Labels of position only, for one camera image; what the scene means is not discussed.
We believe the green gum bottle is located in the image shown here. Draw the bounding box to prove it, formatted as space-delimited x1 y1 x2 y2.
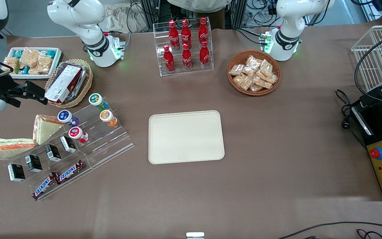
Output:
89 93 109 112

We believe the purple gum bottle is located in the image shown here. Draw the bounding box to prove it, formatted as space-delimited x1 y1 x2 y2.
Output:
57 110 80 127

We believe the white rectangular plastic tray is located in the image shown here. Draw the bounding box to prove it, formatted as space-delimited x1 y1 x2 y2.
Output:
3 47 62 80

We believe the red gum bottle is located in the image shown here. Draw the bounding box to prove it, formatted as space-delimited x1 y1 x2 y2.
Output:
68 126 90 144

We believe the orange gum bottle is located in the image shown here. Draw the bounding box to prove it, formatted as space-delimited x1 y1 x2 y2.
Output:
99 110 118 127

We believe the beige plastic tray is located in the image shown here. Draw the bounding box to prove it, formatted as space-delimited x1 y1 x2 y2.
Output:
149 110 225 165

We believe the red and white carton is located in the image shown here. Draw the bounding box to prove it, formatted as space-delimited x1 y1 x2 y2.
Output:
44 64 83 104

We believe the bag of golden crispy snack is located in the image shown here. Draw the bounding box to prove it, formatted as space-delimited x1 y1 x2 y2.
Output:
19 48 41 67
29 55 53 75
3 57 21 74

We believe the wrapped triangular sandwich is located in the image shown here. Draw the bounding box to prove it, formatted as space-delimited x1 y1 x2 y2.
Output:
32 114 66 145

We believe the oval light wicker basket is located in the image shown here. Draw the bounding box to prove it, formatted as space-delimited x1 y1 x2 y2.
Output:
44 59 94 109

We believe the clear plastic container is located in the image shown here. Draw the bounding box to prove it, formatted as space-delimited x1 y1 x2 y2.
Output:
54 61 90 100

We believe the wrapped sandwich with orange filling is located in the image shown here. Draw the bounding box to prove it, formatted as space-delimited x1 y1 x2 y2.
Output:
0 137 36 161

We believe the small black box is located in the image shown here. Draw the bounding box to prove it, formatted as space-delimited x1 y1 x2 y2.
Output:
7 163 26 183
25 154 43 173
60 135 77 154
45 144 62 163

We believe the Snickers bar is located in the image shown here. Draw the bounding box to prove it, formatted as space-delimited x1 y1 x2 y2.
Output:
32 172 59 200
55 160 85 185

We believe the clear acrylic stepped stand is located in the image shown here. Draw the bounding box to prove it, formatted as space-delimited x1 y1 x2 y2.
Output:
2 96 135 202

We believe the crumpled beige paper bag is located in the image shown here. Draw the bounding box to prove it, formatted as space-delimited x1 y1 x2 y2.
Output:
104 3 149 34

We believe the clear acrylic bottle rack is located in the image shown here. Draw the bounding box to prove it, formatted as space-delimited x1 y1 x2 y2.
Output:
153 17 215 77

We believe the red Coca-Cola bottle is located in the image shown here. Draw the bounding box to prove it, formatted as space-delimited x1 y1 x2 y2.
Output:
181 43 193 70
168 20 181 51
181 19 192 49
199 41 211 67
163 45 176 73
198 17 209 47

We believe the person in beige and brown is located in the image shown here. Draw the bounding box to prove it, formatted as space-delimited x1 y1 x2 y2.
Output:
166 0 233 30

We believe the round brown wicker basket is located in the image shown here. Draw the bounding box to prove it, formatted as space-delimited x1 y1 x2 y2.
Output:
227 49 281 97

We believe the black machine with yellow panel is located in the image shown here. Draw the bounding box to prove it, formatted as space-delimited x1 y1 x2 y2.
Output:
350 75 382 202

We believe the red emergency stop button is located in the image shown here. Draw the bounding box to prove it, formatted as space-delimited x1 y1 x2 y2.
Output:
369 146 382 161

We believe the aluminium frame post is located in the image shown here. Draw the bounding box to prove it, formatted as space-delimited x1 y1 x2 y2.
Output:
141 0 160 24
230 0 248 30

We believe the black cable at arm base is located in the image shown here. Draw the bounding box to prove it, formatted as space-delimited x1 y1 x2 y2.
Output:
233 27 268 45

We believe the black power cord with plug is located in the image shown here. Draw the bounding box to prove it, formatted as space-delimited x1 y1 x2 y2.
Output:
335 89 368 150

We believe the thick black cable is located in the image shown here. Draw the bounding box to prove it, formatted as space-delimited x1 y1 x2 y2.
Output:
354 29 382 104

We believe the long thin black cable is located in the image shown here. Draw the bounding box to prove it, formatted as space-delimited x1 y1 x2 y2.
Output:
277 221 382 239

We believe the white wire basket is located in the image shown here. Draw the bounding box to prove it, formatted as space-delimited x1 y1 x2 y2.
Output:
350 25 382 93

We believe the looped black cable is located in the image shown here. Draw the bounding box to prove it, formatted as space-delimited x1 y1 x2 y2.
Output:
356 228 382 239

